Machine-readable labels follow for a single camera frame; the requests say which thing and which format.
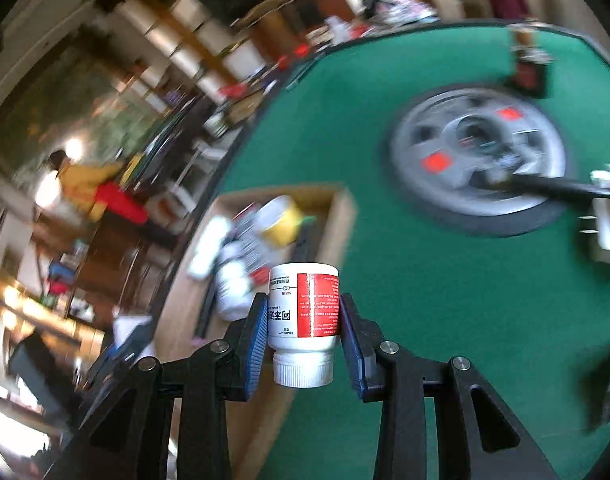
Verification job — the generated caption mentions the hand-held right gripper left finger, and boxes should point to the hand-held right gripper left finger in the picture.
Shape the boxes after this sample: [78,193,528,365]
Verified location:
[47,291,270,480]

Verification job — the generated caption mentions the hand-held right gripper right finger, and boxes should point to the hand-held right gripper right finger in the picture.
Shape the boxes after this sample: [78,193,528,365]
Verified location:
[339,292,560,480]

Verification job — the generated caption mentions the white bottle with red label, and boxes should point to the white bottle with red label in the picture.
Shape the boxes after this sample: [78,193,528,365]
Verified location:
[267,262,342,388]

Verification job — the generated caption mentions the cardboard box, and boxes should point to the cardboard box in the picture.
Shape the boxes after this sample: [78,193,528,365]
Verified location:
[152,184,358,480]

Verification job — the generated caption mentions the white soft item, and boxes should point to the white soft item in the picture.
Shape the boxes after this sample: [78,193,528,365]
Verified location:
[216,245,256,321]

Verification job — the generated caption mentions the white cylindrical bottle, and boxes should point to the white cylindrical bottle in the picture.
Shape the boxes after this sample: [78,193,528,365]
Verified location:
[187,215,232,281]

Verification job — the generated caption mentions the yellow tape roll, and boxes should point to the yellow tape roll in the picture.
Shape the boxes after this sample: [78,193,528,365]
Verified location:
[255,195,306,246]

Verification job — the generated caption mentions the round grey table control panel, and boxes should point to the round grey table control panel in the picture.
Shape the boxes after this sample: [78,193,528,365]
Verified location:
[389,87,568,238]

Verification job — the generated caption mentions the dark glass bottle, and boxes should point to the dark glass bottle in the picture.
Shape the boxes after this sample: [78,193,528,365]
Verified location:
[505,25,553,98]

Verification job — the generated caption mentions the pile of clothes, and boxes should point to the pile of clothes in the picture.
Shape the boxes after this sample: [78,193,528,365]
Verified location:
[362,0,438,26]

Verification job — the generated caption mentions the standing beige air conditioner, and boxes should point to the standing beige air conditioner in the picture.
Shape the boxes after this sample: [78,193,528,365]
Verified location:
[535,0,610,46]

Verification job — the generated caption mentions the large landscape wall painting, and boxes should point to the large landscape wall painting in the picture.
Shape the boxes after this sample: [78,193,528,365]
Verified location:
[0,35,156,181]

